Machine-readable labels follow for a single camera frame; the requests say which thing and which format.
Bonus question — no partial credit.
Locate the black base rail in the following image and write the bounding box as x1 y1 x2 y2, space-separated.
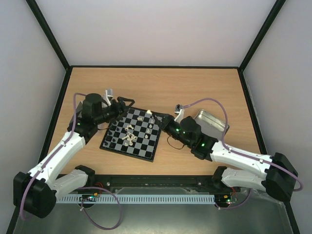
58 173 283 195

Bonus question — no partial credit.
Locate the silver metal tray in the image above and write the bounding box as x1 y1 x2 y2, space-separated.
75 101 83 120
194 110 230 140

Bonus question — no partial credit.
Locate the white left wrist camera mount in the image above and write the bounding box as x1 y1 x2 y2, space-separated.
103 89 113 106

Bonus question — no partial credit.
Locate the black enclosure frame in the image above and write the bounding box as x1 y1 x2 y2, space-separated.
4 0 300 234

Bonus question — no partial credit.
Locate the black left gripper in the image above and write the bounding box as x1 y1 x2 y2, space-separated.
95 97 135 125

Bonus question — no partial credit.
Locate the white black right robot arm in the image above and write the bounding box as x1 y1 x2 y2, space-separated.
151 113 298 202

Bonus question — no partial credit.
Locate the black white chess board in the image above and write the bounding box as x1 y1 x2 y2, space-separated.
99 107 161 162

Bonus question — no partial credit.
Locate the light blue cable duct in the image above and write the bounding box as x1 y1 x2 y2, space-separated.
57 194 215 204

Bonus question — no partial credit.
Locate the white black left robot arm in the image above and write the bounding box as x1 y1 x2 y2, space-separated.
13 93 135 220

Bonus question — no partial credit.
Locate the silver metal tray left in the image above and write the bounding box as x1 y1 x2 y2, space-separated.
75 101 83 120

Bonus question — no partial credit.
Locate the silver metal tray right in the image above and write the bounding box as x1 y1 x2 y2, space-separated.
194 110 230 140

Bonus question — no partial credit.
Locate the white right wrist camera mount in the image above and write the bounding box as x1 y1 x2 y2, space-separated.
175 104 185 123

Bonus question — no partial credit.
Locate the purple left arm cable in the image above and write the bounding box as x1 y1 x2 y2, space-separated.
19 92 122 231

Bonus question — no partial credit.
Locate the white king lying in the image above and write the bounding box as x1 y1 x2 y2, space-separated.
125 124 134 131

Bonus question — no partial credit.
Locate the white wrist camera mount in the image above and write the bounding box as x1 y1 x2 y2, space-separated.
103 89 113 106
175 104 185 123

